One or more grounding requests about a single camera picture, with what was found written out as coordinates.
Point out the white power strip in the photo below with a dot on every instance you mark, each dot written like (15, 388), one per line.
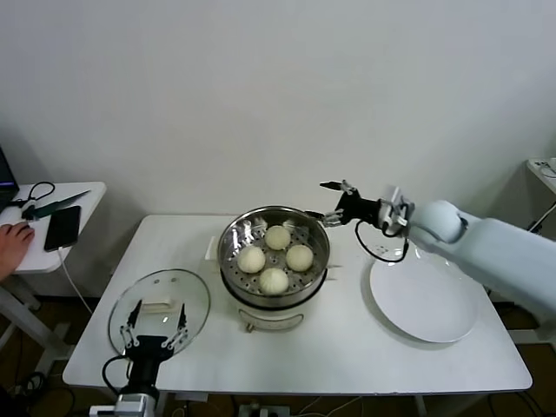
(543, 167)

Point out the bare person hand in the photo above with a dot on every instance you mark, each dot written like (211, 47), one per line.
(13, 245)

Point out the black smartphone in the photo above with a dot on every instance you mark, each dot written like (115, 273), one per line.
(63, 228)

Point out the white steamed baozi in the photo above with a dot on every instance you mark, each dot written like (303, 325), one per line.
(277, 237)
(273, 280)
(251, 260)
(299, 257)

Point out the white side table with laptop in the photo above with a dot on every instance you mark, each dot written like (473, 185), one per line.
(89, 195)

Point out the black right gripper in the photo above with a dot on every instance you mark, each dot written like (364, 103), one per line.
(360, 207)

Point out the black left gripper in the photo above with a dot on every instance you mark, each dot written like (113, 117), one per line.
(147, 356)

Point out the cream electric cooker base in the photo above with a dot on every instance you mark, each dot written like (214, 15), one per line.
(269, 315)

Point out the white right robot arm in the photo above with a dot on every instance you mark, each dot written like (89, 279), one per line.
(486, 247)

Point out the round glass pot lid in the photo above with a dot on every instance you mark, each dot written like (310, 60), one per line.
(191, 295)

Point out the perforated steel steamer basket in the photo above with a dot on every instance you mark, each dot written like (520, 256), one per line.
(232, 243)

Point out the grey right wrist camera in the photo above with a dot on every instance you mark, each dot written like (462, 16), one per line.
(397, 213)

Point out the white side table with power strip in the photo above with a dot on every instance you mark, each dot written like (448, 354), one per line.
(546, 184)

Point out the large white plate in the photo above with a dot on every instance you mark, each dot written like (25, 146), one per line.
(417, 299)

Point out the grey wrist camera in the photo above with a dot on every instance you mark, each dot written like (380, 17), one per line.
(397, 213)
(126, 404)

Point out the grey floor power strip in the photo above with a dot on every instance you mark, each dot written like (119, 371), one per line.
(265, 411)

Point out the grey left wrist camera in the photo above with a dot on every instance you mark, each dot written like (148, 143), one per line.
(126, 404)

